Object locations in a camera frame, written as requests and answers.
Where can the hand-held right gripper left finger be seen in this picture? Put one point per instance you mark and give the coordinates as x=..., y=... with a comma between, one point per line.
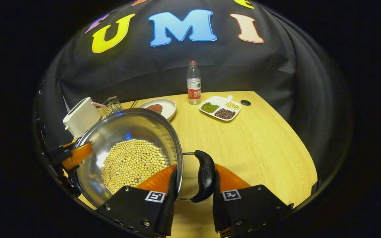
x=137, y=208

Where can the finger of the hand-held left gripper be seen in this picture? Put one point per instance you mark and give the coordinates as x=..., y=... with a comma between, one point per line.
x=66, y=185
x=58, y=155

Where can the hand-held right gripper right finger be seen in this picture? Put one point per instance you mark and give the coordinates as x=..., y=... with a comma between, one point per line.
x=250, y=208

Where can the pile of yellow soybeans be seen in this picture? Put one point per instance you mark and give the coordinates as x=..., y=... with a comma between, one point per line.
x=132, y=165

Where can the white toaster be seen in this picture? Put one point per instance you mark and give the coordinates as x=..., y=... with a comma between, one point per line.
x=81, y=117

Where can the pink straw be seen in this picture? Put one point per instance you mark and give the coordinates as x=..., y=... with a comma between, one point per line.
x=98, y=104

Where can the portion of dark red beans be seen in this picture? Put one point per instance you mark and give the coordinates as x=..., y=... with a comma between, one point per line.
x=225, y=113

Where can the brown meat patty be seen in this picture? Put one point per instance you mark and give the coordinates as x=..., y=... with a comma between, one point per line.
x=149, y=107
x=158, y=108

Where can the white round plate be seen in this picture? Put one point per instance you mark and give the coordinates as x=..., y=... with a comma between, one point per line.
x=169, y=109

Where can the portion of pale beans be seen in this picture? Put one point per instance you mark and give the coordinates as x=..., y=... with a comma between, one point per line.
x=232, y=105

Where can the white divided plate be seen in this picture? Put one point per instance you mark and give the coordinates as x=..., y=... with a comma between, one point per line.
x=222, y=105

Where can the portion of green mung beans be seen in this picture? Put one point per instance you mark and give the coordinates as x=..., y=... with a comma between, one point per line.
x=209, y=107

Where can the black backdrop cloth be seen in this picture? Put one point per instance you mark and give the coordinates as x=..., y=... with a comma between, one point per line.
x=144, y=66

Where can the clear water bottle red label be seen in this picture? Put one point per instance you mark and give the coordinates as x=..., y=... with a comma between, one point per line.
x=193, y=89

